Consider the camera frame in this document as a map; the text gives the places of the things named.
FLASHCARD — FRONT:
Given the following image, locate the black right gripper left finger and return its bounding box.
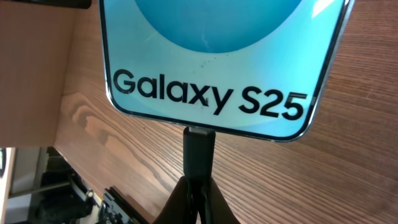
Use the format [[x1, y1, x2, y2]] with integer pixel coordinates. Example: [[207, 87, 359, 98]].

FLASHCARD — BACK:
[[152, 177, 188, 224]]

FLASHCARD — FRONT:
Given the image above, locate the black USB charging cable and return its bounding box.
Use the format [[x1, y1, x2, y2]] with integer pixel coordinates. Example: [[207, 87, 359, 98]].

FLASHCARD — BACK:
[[182, 126, 216, 224]]

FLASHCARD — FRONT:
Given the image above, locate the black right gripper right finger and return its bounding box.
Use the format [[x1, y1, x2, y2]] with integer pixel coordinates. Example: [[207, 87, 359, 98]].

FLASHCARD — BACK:
[[209, 179, 240, 224]]

